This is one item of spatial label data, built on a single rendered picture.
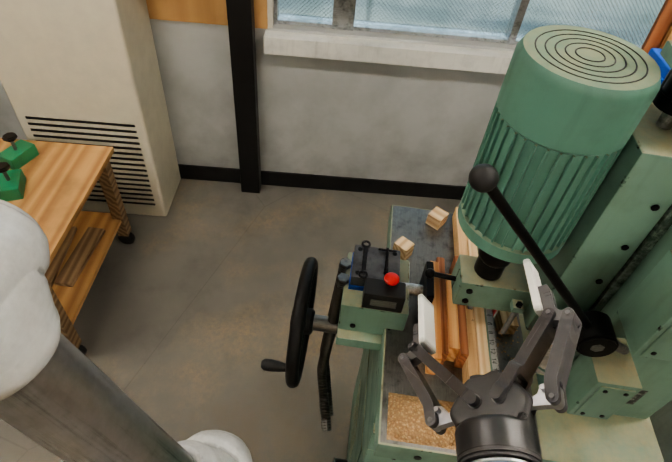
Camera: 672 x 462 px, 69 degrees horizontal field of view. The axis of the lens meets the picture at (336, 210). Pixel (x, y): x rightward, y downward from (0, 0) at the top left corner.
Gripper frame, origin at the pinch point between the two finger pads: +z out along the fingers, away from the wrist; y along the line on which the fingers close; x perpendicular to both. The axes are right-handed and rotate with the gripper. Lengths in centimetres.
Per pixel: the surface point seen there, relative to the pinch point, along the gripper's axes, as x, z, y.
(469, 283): -22.1, 20.1, -9.4
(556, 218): -8.5, 15.0, 9.9
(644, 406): -64, 12, 7
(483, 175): 9.6, 7.9, 6.3
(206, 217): -42, 127, -147
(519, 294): -28.9, 19.8, -2.9
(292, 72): -15, 156, -75
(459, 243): -34, 42, -15
